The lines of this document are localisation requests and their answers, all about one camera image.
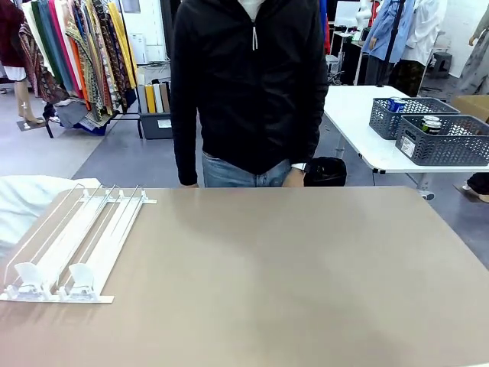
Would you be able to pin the person's left hand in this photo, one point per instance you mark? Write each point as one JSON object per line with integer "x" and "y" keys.
{"x": 295, "y": 179}

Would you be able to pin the grey plastic basket with label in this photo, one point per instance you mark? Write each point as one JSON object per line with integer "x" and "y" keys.
{"x": 451, "y": 151}

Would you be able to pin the person's right forearm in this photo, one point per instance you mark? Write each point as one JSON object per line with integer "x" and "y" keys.
{"x": 185, "y": 164}

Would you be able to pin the person's left forearm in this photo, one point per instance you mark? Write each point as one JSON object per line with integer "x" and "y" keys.
{"x": 313, "y": 141}

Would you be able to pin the white wristwatch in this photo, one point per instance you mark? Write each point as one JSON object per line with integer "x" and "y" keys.
{"x": 300, "y": 167}

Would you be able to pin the black bag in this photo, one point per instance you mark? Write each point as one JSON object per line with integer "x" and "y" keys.
{"x": 328, "y": 172}

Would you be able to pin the white side table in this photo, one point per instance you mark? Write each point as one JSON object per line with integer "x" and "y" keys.
{"x": 351, "y": 114}

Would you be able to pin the person in black hoodie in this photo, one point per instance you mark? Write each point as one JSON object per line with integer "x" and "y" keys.
{"x": 248, "y": 95}

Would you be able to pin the grey storage bin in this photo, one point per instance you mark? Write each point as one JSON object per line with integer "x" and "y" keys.
{"x": 156, "y": 124}

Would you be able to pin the brown roll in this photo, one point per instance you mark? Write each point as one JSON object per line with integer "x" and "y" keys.
{"x": 165, "y": 97}

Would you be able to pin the yellow roll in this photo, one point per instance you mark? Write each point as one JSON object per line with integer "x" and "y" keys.
{"x": 151, "y": 99}

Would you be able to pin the mannequin in blue shirt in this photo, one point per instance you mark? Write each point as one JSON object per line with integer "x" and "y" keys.
{"x": 386, "y": 34}

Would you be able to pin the white roll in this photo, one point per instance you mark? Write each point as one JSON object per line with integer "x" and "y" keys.
{"x": 142, "y": 99}

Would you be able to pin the black stand pole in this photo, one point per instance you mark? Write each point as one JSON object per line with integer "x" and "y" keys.
{"x": 393, "y": 34}

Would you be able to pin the bystander's foot with shoe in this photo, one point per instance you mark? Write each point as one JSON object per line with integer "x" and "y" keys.
{"x": 479, "y": 183}

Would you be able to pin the black stool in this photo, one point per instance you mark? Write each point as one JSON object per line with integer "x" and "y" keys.
{"x": 443, "y": 63}

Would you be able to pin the cardboard box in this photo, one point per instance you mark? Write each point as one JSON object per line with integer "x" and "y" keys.
{"x": 473, "y": 105}

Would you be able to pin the mannequin in white coat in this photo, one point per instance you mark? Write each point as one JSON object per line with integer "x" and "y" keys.
{"x": 426, "y": 34}

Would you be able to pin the white air purifier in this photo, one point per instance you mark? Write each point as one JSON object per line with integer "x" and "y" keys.
{"x": 137, "y": 47}

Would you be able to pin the mannequin in grey dress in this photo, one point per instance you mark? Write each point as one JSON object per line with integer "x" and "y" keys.
{"x": 475, "y": 61}

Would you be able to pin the yellow hanging fabric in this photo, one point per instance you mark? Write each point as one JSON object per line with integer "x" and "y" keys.
{"x": 122, "y": 42}

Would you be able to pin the dark patterned hanging fabric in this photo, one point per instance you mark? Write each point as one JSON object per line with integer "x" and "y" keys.
{"x": 109, "y": 57}

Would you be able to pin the orange hanging fabric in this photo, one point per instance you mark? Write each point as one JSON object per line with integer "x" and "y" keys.
{"x": 82, "y": 91}

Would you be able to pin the folded grey cloth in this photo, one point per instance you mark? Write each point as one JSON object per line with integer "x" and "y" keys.
{"x": 72, "y": 112}

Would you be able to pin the multicolour patterned hanging fabric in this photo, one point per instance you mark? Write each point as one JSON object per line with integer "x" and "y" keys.
{"x": 82, "y": 65}

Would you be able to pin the white cover cloth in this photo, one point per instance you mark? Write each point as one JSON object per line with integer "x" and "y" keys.
{"x": 23, "y": 206}

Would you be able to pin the green hanging fabric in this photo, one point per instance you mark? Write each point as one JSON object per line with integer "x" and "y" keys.
{"x": 44, "y": 38}

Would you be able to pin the cream hanging fabric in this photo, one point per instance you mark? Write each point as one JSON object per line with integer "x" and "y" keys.
{"x": 32, "y": 26}

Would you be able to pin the mannequin in dark red dress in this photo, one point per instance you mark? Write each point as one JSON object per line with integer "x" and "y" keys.
{"x": 11, "y": 38}

